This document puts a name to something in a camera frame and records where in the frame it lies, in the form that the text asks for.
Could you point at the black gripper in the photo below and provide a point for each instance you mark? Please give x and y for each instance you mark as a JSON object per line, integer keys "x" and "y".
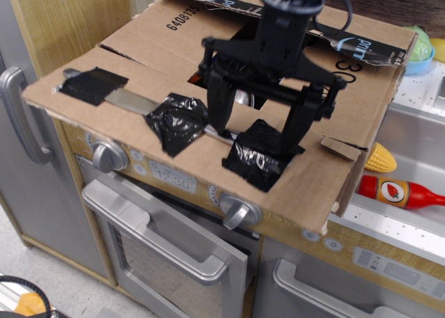
{"x": 276, "y": 52}

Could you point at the large brown cardboard box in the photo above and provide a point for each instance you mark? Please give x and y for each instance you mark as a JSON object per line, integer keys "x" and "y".
{"x": 194, "y": 123}

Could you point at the right silver oven knob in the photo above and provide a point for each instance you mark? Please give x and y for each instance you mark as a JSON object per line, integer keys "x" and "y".
{"x": 238, "y": 212}

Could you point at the silver oven knob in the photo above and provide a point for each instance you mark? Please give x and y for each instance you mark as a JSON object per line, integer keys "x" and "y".
{"x": 238, "y": 212}
{"x": 108, "y": 156}

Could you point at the yellow toy corn cob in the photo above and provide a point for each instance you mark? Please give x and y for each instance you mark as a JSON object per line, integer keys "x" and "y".
{"x": 380, "y": 160}

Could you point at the light blue toy bowl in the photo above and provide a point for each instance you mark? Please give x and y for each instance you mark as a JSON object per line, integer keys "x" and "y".
{"x": 415, "y": 67}

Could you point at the silver toy sink basin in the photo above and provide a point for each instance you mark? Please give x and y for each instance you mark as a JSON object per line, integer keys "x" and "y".
{"x": 416, "y": 139}

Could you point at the left silver oven knob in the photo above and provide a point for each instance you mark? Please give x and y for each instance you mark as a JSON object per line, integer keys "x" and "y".
{"x": 108, "y": 156}

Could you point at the wooden toy kitchen unit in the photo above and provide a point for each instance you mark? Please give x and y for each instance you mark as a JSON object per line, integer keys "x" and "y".
{"x": 59, "y": 31}

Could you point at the green toy cabbage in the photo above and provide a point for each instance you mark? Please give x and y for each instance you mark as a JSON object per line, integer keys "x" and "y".
{"x": 420, "y": 45}

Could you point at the red toy ketchup bottle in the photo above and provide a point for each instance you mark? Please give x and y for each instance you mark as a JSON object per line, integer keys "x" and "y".
{"x": 398, "y": 193}

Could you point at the yellow toy item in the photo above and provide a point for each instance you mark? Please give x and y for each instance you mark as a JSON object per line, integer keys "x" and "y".
{"x": 439, "y": 47}

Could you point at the silver oven door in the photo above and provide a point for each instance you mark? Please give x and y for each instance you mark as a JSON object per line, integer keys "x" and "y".
{"x": 172, "y": 257}

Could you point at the orange object bottom left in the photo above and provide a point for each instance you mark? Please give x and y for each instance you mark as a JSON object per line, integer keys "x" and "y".
{"x": 30, "y": 304}

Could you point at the silver dishwasher door handle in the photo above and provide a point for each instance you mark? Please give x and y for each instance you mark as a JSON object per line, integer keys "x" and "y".
{"x": 283, "y": 277}

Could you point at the silver fridge door handle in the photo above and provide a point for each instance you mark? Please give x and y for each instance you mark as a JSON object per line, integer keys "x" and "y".
{"x": 11, "y": 81}

